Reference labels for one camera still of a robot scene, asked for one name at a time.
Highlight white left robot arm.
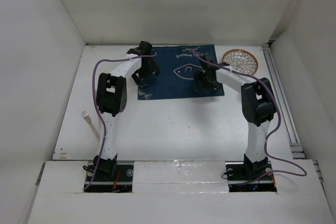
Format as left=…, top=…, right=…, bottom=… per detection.
left=92, top=41, right=160, bottom=180

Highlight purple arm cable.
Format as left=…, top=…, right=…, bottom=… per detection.
left=193, top=49, right=308, bottom=185
left=83, top=50, right=158, bottom=192

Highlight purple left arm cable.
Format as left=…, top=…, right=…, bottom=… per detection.
left=83, top=50, right=158, bottom=192

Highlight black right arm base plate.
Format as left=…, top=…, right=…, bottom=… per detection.
left=222, top=162, right=277, bottom=193

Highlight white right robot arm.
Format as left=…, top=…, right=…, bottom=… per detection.
left=192, top=50, right=278, bottom=180

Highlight pink handled fork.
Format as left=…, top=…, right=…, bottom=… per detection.
left=81, top=111, right=100, bottom=142

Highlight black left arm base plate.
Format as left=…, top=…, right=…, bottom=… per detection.
left=83, top=161, right=134, bottom=193

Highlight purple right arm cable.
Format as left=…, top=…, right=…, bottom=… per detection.
left=193, top=49, right=308, bottom=185

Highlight floral patterned ceramic bowl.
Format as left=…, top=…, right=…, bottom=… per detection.
left=222, top=49, right=259, bottom=76

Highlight aluminium rail on right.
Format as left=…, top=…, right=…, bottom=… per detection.
left=261, top=45, right=324, bottom=183

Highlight dark blue cloth placemat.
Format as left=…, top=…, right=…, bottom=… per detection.
left=138, top=45, right=224, bottom=101

